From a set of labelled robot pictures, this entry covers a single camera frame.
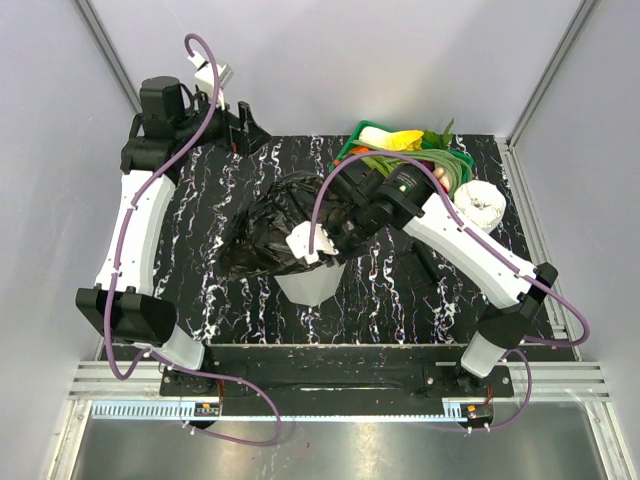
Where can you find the white faceted trash bin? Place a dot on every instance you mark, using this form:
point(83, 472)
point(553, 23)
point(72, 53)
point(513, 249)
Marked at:
point(311, 288)

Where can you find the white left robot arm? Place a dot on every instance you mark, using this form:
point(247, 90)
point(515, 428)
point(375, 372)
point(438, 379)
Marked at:
point(121, 305)

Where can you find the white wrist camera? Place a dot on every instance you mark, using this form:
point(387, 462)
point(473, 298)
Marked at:
point(205, 79)
point(307, 242)

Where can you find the aluminium rail with slots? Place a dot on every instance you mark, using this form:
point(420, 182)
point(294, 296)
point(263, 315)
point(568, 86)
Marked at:
point(148, 396)

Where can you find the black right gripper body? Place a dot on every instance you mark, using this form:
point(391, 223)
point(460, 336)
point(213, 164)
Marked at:
point(351, 231)

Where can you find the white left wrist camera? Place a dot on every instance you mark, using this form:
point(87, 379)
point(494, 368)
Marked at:
point(205, 79)

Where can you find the green plastic vegetable tray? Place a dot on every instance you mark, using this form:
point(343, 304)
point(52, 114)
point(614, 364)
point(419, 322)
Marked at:
point(431, 140)

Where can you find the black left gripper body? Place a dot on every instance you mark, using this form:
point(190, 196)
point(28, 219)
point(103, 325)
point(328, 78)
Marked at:
point(239, 137)

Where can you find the crumpled white paper ball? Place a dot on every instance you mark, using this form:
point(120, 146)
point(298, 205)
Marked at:
point(482, 203)

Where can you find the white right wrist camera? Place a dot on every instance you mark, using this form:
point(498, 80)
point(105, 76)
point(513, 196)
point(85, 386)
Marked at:
point(307, 242)

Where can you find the black trash bag roll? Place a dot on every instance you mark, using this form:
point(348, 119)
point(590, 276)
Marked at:
point(416, 264)

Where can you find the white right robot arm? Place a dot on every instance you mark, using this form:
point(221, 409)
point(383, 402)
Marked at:
point(411, 201)

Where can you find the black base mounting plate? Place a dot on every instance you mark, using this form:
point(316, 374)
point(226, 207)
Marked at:
point(258, 368)

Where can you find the white and yellow cabbage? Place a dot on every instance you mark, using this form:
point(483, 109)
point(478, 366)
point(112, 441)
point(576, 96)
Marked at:
point(375, 137)

